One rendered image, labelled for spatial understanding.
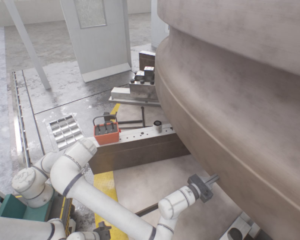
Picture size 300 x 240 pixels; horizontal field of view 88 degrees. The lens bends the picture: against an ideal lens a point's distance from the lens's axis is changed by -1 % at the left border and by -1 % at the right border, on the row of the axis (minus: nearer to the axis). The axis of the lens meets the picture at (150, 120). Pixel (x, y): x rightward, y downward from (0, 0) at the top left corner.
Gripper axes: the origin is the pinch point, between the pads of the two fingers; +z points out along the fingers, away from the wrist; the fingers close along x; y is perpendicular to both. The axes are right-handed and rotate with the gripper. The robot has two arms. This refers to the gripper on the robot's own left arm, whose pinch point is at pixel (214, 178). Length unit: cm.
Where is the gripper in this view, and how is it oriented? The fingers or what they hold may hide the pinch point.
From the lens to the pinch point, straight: 96.4
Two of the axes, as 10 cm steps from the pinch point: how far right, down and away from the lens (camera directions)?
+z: 8.7, -3.2, 3.7
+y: 0.0, -7.6, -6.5
